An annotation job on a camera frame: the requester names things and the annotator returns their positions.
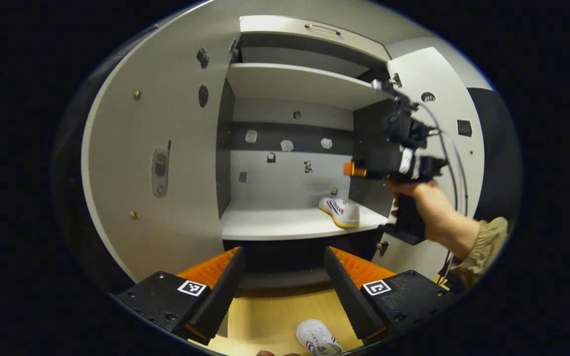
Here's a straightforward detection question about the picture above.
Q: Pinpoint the white shoe cabinet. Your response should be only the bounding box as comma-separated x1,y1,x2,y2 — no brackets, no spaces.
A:
216,15,399,290

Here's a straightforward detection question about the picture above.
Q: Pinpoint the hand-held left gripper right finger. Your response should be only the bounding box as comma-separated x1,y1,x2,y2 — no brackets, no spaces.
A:
324,246,456,346

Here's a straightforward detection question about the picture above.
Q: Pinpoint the white cabinet shelf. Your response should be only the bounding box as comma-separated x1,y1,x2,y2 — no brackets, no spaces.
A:
240,46,370,78
226,63,389,110

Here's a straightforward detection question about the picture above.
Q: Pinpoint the white door with cat sticker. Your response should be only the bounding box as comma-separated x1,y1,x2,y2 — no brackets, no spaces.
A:
372,47,486,280

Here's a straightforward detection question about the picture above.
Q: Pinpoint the white canvas shoe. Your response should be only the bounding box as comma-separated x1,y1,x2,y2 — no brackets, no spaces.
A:
319,197,361,229
295,319,343,356

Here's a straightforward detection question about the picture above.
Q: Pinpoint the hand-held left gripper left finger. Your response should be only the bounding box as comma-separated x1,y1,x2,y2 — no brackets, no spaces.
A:
114,246,246,346

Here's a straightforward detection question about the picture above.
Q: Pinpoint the white door with camera sticker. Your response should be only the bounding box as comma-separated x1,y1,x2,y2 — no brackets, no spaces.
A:
81,12,242,283

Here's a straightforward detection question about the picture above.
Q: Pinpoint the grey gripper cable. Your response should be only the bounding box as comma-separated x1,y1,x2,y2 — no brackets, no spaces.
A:
416,103,470,285

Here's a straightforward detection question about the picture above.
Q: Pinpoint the black drawer handle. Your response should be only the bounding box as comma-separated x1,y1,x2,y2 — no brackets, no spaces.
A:
305,24,341,36

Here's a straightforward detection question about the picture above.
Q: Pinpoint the white cabinet drawer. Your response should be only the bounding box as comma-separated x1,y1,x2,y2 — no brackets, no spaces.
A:
239,15,392,62

